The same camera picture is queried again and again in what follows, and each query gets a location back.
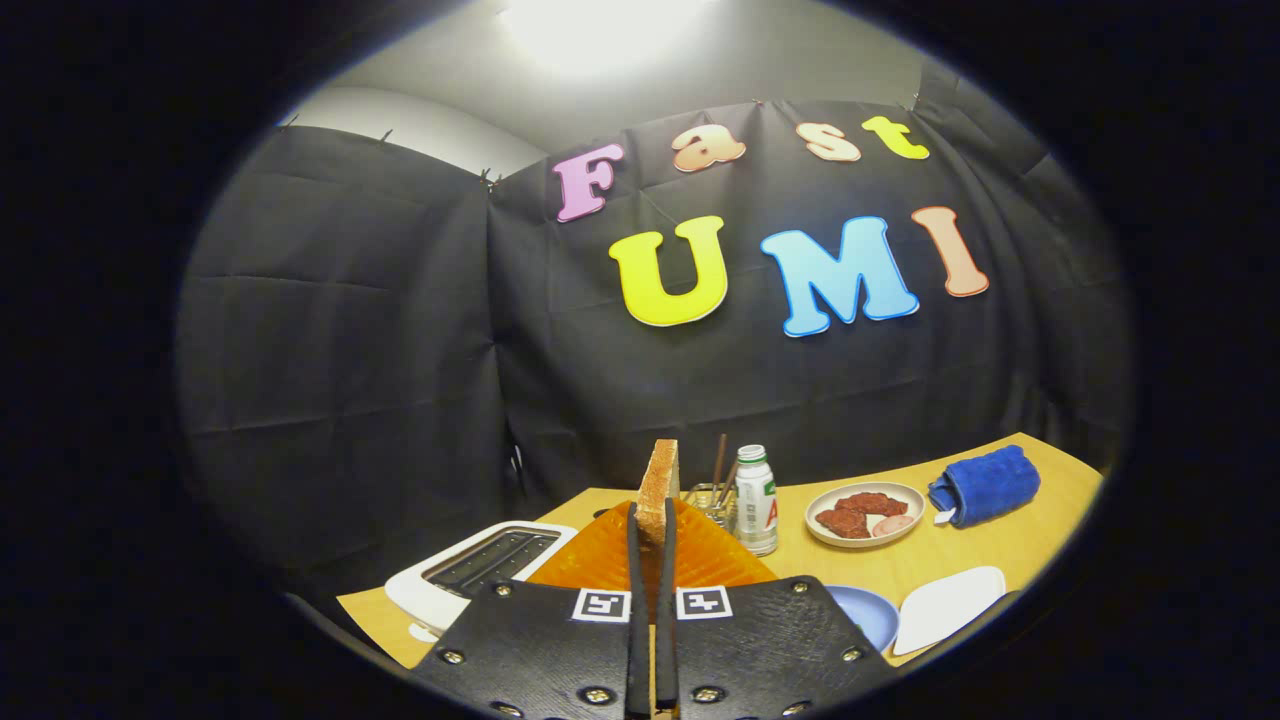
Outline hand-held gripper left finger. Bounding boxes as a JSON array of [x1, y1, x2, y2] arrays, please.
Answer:
[[410, 500, 652, 720]]

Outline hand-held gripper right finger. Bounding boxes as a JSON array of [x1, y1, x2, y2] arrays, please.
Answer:
[[655, 497, 895, 720]]

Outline brown toast slice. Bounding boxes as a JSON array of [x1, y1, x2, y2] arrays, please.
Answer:
[[635, 438, 681, 549]]

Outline white drink bottle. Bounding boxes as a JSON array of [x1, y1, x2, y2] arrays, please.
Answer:
[[733, 444, 780, 558]]

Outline blue plate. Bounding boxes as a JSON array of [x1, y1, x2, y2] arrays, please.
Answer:
[[825, 585, 900, 653]]

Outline beige round plate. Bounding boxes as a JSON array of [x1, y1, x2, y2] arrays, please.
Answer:
[[805, 481, 926, 549]]

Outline white toaster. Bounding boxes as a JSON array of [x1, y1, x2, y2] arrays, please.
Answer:
[[385, 520, 581, 643]]

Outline white rounded plate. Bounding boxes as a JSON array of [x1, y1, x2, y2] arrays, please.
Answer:
[[892, 566, 1007, 657]]

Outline blue folded towel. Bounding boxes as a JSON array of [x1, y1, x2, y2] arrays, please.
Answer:
[[927, 445, 1042, 529]]

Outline black backdrop cloth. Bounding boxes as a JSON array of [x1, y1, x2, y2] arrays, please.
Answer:
[[175, 65, 1136, 611]]

